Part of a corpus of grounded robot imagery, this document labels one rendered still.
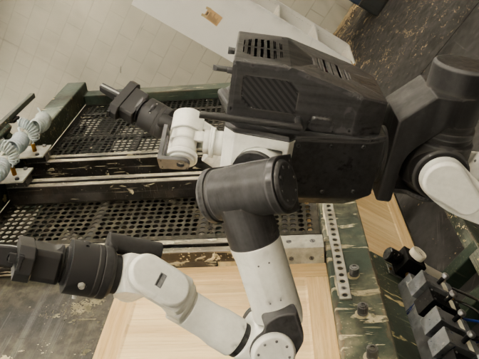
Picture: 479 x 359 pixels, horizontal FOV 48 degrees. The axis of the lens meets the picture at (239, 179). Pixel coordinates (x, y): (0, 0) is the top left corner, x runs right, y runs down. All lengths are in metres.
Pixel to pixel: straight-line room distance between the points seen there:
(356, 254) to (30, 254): 0.91
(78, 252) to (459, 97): 0.72
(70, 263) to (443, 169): 0.69
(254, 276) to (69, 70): 6.39
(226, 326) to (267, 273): 0.12
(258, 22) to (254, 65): 4.13
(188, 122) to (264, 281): 0.37
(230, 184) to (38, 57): 6.48
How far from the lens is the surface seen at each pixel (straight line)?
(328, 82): 0.96
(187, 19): 5.13
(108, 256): 0.90
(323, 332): 1.32
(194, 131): 1.10
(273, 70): 0.95
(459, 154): 1.11
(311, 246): 1.49
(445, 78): 1.07
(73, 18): 6.94
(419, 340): 1.33
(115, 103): 1.44
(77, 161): 2.14
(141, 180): 1.90
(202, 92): 2.76
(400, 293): 1.46
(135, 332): 1.39
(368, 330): 1.29
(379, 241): 2.25
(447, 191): 1.11
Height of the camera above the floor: 1.51
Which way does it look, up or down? 12 degrees down
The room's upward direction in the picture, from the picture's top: 62 degrees counter-clockwise
